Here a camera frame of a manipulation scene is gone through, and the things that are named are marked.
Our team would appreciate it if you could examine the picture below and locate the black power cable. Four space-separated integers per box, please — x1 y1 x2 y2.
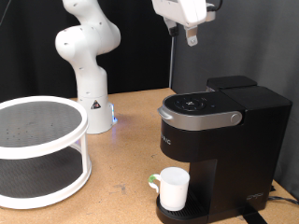
267 195 299 206

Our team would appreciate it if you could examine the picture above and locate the grey fabric backdrop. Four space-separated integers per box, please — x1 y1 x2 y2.
169 0 299 200

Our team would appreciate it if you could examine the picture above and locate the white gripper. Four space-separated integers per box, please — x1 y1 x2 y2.
151 0 208 48

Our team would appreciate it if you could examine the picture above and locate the black fabric backdrop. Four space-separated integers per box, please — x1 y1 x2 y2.
0 0 176 102

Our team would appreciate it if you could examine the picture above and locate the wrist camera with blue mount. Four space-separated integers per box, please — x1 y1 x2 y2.
205 2 217 23

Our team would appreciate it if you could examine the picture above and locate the black Keurig coffee machine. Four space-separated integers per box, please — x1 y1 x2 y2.
155 75 293 224

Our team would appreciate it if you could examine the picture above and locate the white two-tier turntable shelf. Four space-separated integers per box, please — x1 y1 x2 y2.
0 95 93 210

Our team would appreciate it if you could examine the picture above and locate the black tape strip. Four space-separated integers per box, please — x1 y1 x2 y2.
239 206 269 224

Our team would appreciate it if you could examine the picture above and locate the white mug green taped handle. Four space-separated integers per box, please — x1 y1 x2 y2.
148 166 191 212

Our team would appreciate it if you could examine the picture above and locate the black camera cable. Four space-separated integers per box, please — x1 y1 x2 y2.
206 0 224 13

